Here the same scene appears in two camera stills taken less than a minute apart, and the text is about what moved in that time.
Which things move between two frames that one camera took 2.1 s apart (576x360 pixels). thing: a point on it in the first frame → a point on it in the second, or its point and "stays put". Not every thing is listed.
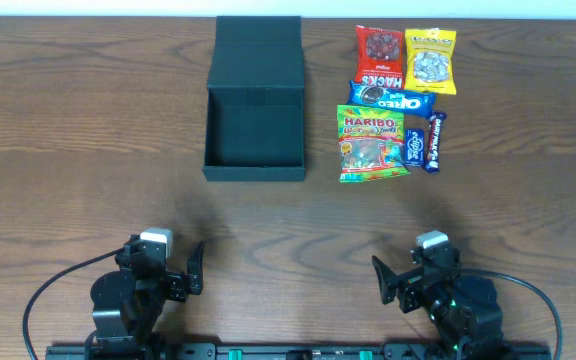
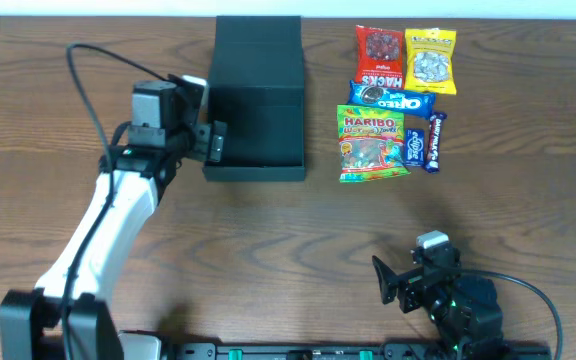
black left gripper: (176, 284) → (213, 142)
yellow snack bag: (430, 63) stays put
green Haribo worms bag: (371, 141) stays put
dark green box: (254, 127) stays put
